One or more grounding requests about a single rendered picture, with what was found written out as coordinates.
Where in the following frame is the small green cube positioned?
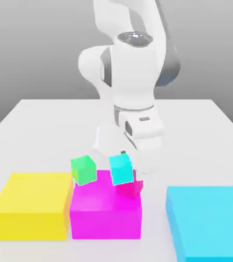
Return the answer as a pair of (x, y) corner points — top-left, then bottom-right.
(71, 155), (98, 186)

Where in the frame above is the large yellow box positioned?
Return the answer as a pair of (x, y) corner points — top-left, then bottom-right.
(0, 172), (75, 242)

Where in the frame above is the large magenta box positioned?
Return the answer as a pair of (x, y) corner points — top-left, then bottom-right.
(68, 169), (143, 241)

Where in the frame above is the large cyan box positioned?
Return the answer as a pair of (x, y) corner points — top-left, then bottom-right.
(165, 185), (233, 262)

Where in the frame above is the small magenta cube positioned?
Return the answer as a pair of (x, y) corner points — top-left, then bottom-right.
(115, 180), (144, 200)

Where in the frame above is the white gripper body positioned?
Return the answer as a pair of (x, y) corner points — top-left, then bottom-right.
(125, 132), (164, 175)

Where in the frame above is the small cyan cube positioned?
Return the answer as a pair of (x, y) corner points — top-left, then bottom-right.
(109, 154), (135, 186)

